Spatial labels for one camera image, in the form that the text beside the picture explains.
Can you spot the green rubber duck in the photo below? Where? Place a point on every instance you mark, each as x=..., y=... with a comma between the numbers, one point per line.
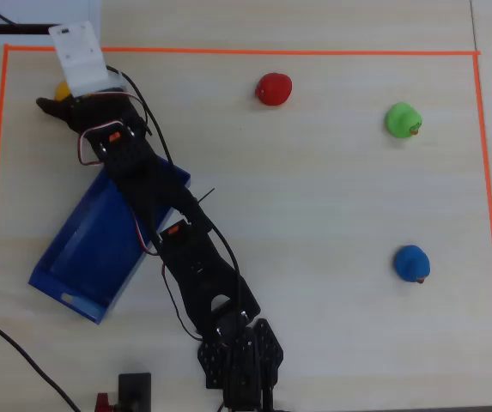
x=401, y=120

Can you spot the blue rubber duck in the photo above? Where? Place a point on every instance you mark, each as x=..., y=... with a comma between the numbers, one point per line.
x=412, y=262

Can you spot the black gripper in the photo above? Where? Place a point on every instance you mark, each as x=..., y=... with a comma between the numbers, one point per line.
x=70, y=112

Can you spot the yellow rubber duck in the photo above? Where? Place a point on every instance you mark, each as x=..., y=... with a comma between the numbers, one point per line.
x=62, y=91

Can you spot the black zip tie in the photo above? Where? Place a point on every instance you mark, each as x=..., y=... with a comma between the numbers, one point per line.
x=207, y=195

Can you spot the red rubber duck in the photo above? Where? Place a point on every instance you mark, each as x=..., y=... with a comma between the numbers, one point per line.
x=275, y=89

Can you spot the black clamp block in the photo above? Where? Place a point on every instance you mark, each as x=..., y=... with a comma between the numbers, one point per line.
x=135, y=388

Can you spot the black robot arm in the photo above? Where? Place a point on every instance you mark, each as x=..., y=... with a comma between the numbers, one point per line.
x=194, y=257

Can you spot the white camera housing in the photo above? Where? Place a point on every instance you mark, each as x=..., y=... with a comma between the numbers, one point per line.
x=80, y=56

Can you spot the blue plastic box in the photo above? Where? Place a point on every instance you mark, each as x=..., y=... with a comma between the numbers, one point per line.
x=95, y=249

